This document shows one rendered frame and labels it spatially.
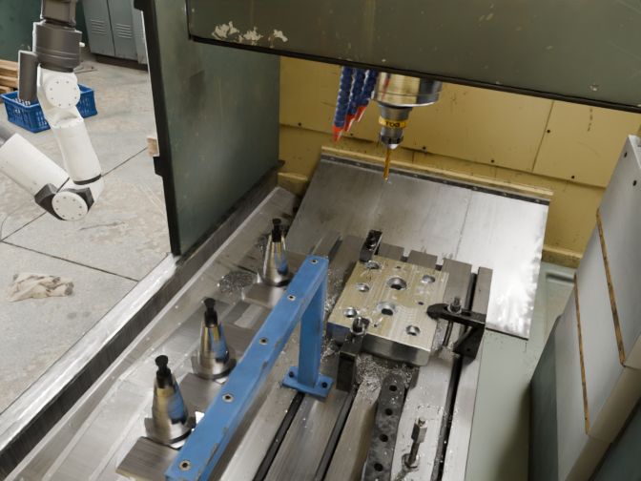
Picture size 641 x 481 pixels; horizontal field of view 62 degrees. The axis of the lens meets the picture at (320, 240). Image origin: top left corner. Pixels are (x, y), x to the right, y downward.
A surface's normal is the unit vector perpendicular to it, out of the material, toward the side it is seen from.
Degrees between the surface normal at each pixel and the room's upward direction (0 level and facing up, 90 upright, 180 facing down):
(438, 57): 90
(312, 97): 90
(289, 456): 0
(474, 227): 24
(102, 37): 90
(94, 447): 8
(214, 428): 0
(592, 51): 90
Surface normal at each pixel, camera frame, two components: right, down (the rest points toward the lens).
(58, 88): 0.61, 0.40
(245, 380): 0.06, -0.83
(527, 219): -0.08, -0.54
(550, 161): -0.33, 0.51
